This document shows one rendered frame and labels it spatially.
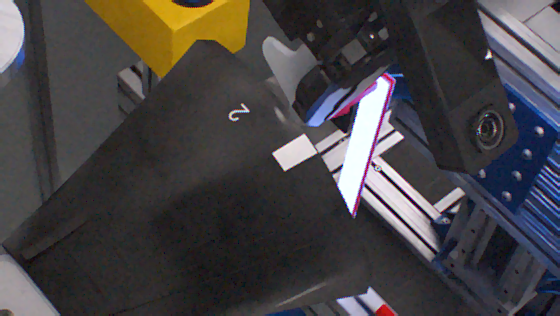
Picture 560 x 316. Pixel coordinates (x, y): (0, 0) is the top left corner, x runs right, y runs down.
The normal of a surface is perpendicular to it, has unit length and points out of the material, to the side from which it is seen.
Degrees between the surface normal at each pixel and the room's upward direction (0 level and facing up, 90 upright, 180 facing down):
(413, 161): 0
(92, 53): 90
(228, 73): 15
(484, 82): 48
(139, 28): 90
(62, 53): 90
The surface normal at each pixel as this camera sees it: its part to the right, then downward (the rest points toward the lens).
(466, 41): 0.56, 0.09
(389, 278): 0.11, -0.58
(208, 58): 0.14, -0.35
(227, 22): 0.66, 0.65
